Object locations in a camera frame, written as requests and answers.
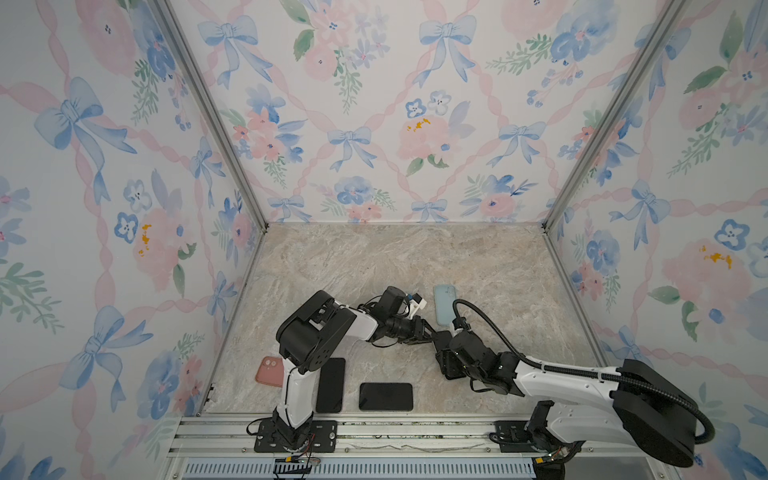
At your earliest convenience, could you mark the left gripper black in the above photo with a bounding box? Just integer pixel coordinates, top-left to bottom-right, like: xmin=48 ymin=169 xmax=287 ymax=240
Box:
xmin=386 ymin=317 xmax=440 ymax=347

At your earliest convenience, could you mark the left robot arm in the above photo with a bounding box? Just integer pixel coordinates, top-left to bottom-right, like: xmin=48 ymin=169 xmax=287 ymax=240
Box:
xmin=275 ymin=286 xmax=433 ymax=432

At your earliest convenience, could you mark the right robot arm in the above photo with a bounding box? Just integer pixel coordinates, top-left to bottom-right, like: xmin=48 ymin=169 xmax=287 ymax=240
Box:
xmin=432 ymin=330 xmax=714 ymax=468

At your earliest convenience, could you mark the pink phone case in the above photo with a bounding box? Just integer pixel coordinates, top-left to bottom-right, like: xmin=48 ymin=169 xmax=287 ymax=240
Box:
xmin=255 ymin=356 xmax=285 ymax=388

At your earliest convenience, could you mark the black smartphone horizontal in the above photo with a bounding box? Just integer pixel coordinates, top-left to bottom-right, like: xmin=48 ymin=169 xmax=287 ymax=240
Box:
xmin=358 ymin=382 xmax=414 ymax=412

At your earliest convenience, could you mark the black smartphone upright left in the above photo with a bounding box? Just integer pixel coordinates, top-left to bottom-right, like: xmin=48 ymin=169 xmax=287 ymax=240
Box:
xmin=315 ymin=358 xmax=346 ymax=414

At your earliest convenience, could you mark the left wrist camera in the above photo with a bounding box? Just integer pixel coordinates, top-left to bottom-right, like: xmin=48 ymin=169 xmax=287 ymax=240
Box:
xmin=377 ymin=286 xmax=427 ymax=319

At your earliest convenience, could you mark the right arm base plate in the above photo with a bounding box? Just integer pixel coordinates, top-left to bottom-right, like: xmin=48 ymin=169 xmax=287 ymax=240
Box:
xmin=489 ymin=420 xmax=537 ymax=453

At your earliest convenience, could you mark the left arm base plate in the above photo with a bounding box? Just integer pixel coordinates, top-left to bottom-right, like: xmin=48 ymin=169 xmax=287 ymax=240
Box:
xmin=253 ymin=417 xmax=338 ymax=454

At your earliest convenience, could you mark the aluminium rail frame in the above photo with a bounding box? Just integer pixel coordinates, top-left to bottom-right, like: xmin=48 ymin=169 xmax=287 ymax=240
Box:
xmin=161 ymin=413 xmax=679 ymax=480

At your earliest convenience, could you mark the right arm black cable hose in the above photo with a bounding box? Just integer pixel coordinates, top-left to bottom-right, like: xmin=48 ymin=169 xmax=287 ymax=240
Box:
xmin=451 ymin=298 xmax=716 ymax=446

